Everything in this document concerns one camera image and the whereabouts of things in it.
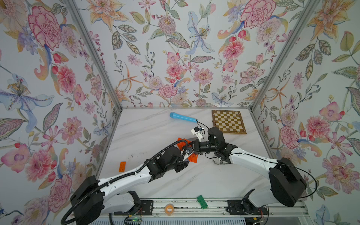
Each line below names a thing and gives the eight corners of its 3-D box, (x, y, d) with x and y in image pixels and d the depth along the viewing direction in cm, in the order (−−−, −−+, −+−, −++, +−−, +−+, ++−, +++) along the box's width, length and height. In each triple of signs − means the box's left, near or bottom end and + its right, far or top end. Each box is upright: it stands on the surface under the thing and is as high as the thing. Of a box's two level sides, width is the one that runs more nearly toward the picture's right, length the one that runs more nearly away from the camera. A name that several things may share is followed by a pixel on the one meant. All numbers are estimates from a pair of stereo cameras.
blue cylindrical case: (169, 117, 118) (169, 114, 115) (171, 114, 119) (170, 111, 117) (196, 124, 112) (196, 121, 110) (197, 121, 114) (197, 119, 112)
